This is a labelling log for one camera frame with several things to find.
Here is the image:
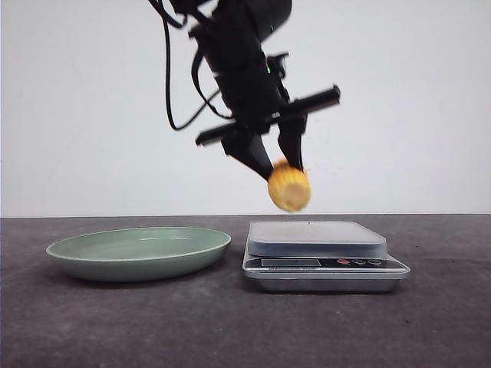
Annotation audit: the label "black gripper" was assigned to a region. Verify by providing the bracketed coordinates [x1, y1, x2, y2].
[189, 15, 341, 180]

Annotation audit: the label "yellow corn cob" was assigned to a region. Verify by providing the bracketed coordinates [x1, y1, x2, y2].
[268, 158, 311, 212]

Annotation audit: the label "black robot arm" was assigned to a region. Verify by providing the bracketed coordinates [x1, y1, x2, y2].
[171, 1, 341, 179]

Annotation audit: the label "silver digital kitchen scale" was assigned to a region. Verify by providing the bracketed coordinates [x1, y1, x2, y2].
[242, 220, 410, 292]

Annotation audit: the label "light green plate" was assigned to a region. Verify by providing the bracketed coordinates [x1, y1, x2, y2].
[45, 226, 232, 282]

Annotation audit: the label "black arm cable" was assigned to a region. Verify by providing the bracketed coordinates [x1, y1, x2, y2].
[147, 0, 235, 132]

